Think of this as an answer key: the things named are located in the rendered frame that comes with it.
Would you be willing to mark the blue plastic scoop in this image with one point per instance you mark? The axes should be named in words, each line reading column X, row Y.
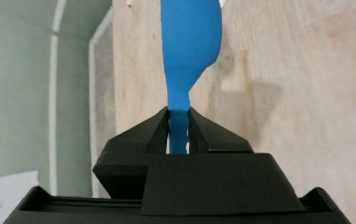
column 191, row 32

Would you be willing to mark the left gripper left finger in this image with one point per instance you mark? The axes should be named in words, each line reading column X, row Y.
column 150, row 136

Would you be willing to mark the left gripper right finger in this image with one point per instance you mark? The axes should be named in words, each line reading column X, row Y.
column 206, row 136

